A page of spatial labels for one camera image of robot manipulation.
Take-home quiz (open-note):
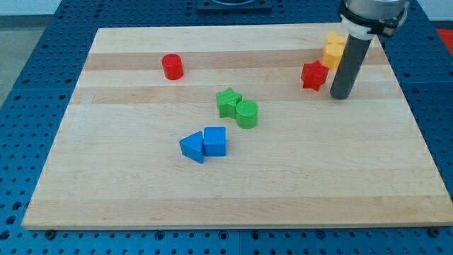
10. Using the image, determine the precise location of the yellow heart block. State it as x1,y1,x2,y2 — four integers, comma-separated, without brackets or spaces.
326,31,346,45

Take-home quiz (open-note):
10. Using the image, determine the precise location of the blue cube block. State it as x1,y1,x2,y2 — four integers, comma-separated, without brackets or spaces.
203,126,227,157

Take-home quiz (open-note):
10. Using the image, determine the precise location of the blue triangle block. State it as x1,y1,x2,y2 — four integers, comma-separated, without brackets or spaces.
179,131,205,164

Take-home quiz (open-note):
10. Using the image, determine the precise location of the red star block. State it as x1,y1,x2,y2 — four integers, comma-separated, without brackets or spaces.
301,61,329,91

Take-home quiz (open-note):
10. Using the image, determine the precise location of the red cylinder block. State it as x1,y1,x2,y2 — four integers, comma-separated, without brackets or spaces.
161,54,183,80

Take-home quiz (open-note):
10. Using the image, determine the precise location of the green cylinder block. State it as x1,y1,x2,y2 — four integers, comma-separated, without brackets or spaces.
236,100,258,129

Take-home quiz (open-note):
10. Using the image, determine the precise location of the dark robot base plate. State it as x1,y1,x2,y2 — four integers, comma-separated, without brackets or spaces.
195,0,273,11

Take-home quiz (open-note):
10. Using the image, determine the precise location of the green star block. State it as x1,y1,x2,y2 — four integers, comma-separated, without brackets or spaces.
216,87,243,119

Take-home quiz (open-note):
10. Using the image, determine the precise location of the wooden board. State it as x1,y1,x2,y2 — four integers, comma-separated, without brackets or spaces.
22,23,452,230

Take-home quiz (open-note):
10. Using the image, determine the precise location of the yellow hexagon block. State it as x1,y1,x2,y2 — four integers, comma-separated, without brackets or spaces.
321,44,344,69

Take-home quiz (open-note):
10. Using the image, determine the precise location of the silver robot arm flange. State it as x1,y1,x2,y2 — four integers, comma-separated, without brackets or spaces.
339,0,410,40

